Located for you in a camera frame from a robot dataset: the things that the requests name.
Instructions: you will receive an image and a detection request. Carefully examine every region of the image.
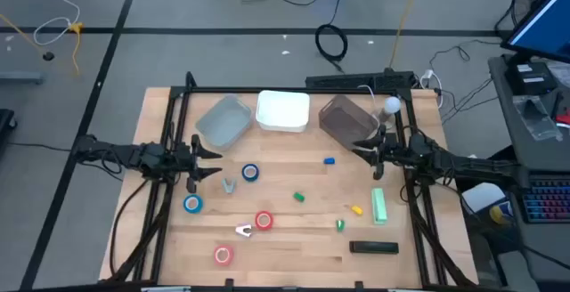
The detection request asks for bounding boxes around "black perforated box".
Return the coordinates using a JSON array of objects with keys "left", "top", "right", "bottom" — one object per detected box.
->
[{"left": 305, "top": 69, "right": 418, "bottom": 91}]

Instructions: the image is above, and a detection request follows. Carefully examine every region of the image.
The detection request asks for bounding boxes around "yellow round object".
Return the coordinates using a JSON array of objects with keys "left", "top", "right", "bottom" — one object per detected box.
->
[{"left": 488, "top": 202, "right": 514, "bottom": 226}]

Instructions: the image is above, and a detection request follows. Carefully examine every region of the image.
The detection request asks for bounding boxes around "red tape roll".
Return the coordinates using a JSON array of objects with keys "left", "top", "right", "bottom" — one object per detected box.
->
[{"left": 255, "top": 210, "right": 274, "bottom": 231}]

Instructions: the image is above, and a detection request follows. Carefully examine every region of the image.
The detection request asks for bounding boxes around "black floor object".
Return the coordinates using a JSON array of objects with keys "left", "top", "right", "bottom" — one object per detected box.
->
[{"left": 0, "top": 108, "right": 18, "bottom": 144}]

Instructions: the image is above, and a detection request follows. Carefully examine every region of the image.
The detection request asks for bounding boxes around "black coiled cable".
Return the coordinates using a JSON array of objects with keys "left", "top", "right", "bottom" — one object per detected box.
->
[{"left": 314, "top": 0, "right": 349, "bottom": 74}]

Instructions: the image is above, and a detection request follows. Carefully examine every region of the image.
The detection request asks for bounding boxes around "white floor cable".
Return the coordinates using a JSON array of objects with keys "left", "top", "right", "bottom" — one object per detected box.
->
[{"left": 33, "top": 0, "right": 82, "bottom": 46}]

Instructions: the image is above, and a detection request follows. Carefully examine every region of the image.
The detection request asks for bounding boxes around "grey stand foot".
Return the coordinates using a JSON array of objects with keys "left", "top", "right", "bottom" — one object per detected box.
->
[{"left": 0, "top": 71, "right": 45, "bottom": 85}]

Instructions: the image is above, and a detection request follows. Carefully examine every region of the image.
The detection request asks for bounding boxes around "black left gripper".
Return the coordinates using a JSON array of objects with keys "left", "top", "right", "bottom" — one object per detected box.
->
[{"left": 171, "top": 134, "right": 224, "bottom": 194}]

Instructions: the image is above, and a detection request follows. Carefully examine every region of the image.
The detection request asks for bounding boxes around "white power plug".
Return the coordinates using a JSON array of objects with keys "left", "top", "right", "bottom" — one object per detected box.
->
[{"left": 418, "top": 68, "right": 445, "bottom": 110}]

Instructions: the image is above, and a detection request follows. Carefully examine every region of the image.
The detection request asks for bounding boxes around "light blue tape roll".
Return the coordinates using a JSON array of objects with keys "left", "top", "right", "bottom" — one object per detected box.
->
[{"left": 183, "top": 194, "right": 204, "bottom": 215}]

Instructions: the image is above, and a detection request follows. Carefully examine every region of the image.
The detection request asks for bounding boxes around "mint green stapler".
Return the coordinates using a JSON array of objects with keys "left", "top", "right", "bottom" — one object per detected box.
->
[{"left": 370, "top": 188, "right": 388, "bottom": 226}]

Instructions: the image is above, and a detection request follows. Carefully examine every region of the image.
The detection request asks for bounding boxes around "backlit keyboard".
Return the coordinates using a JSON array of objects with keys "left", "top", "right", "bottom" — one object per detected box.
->
[{"left": 518, "top": 174, "right": 570, "bottom": 225}]

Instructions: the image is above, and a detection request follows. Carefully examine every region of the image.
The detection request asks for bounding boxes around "white paper box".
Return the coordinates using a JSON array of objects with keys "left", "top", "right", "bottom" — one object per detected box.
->
[{"left": 460, "top": 182, "right": 508, "bottom": 215}]

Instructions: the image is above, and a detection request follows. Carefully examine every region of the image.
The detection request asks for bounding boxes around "yellow extension cable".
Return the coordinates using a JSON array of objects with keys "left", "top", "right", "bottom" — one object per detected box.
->
[{"left": 0, "top": 12, "right": 86, "bottom": 77}]

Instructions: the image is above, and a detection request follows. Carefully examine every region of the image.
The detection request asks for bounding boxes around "dark blue tape roll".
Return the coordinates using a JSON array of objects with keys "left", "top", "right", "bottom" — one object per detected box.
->
[{"left": 241, "top": 163, "right": 260, "bottom": 183}]

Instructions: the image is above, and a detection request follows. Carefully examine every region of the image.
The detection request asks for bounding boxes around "yellow hanging cable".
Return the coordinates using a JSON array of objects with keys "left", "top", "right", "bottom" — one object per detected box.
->
[{"left": 389, "top": 0, "right": 424, "bottom": 69}]

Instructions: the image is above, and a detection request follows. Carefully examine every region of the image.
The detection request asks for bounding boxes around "black stapler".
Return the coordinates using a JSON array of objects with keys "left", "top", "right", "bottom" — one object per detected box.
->
[{"left": 348, "top": 240, "right": 400, "bottom": 256}]

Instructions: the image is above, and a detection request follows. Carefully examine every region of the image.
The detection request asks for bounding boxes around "computer monitor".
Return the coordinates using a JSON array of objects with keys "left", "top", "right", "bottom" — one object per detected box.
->
[{"left": 501, "top": 0, "right": 570, "bottom": 64}]

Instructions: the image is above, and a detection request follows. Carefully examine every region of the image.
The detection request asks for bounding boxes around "white bulb lamp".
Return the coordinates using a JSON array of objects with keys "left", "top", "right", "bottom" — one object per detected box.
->
[{"left": 371, "top": 96, "right": 403, "bottom": 131}]

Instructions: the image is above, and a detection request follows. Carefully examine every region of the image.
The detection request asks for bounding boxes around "brown translucent plastic bin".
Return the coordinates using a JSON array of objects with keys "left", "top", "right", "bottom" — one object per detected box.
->
[{"left": 318, "top": 94, "right": 379, "bottom": 151}]

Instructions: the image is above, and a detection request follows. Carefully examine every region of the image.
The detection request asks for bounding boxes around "white plastic bin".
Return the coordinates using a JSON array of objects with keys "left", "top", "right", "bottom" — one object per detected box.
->
[{"left": 255, "top": 89, "right": 311, "bottom": 134}]

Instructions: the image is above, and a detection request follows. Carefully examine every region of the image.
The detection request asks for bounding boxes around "pink tape roll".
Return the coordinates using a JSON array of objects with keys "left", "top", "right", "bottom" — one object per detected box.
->
[{"left": 213, "top": 245, "right": 235, "bottom": 266}]

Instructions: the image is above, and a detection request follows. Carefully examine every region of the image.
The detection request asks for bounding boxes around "clear plastic bag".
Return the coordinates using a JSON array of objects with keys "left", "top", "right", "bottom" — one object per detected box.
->
[{"left": 511, "top": 94, "right": 563, "bottom": 142}]

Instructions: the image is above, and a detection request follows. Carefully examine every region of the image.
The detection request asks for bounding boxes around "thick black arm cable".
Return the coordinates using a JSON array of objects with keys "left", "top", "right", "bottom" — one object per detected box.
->
[{"left": 108, "top": 176, "right": 151, "bottom": 280}]

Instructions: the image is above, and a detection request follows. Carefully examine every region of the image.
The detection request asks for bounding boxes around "black mini computer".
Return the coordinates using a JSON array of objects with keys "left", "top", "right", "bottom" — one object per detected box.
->
[{"left": 507, "top": 61, "right": 558, "bottom": 96}]

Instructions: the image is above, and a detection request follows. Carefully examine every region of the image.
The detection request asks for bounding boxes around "grey plastic bin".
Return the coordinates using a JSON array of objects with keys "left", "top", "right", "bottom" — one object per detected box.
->
[{"left": 194, "top": 94, "right": 254, "bottom": 151}]

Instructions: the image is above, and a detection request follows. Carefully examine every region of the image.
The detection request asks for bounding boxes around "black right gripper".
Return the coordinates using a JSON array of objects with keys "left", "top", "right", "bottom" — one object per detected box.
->
[{"left": 351, "top": 125, "right": 404, "bottom": 181}]

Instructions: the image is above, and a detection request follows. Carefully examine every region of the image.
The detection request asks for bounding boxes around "grey side desk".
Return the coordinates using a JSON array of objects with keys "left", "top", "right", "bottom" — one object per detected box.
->
[{"left": 488, "top": 53, "right": 570, "bottom": 173}]

